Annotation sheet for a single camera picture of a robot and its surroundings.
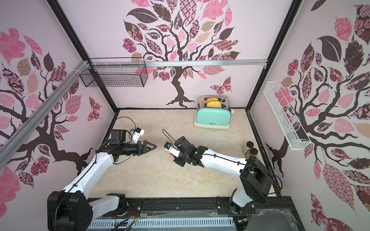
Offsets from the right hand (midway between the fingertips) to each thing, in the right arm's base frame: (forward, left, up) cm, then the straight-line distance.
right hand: (176, 155), depth 82 cm
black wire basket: (+88, +62, +3) cm, 107 cm away
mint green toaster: (+29, -25, -1) cm, 38 cm away
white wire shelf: (+8, -63, +15) cm, 65 cm away
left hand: (0, +13, +6) cm, 15 cm away
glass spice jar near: (+2, -45, -2) cm, 45 cm away
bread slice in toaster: (+35, -25, +10) cm, 44 cm away
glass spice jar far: (+5, -43, -3) cm, 43 cm away
